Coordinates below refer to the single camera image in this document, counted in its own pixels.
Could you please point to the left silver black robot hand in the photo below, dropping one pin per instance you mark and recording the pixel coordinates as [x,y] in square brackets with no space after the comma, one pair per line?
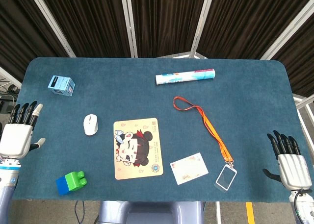
[16,138]

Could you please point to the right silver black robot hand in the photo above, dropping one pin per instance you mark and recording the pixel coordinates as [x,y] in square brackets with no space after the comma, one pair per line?
[293,168]

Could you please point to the white computer mouse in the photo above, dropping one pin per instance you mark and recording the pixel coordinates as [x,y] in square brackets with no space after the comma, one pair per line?
[90,124]

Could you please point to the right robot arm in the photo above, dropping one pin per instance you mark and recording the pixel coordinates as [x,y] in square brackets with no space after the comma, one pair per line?
[304,206]

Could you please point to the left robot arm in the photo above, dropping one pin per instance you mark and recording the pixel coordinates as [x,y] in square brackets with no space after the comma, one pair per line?
[7,182]

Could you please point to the cartoon girl mouse pad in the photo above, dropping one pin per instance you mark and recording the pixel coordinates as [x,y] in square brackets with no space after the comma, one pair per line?
[137,149]

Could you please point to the white toothpaste tube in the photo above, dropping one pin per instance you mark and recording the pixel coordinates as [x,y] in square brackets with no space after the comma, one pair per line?
[185,76]

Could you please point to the blue toy building block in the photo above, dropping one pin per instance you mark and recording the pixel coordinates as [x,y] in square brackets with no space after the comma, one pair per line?
[62,186]

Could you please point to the clear plastic badge holder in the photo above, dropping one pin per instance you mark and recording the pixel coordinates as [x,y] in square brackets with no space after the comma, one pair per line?
[226,177]

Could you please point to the light blue cardboard box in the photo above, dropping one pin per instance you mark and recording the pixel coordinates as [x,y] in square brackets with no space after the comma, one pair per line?
[61,85]

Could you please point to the white bordered postcard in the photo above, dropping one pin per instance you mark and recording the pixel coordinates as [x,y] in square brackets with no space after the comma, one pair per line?
[189,168]

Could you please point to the blue felt table mat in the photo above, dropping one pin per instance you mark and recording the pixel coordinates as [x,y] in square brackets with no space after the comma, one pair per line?
[152,99]

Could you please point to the grey robot torso base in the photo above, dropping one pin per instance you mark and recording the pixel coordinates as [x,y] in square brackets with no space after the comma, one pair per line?
[149,213]

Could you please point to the dark folding partition screen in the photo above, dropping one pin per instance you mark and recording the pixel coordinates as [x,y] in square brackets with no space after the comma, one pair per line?
[162,18]

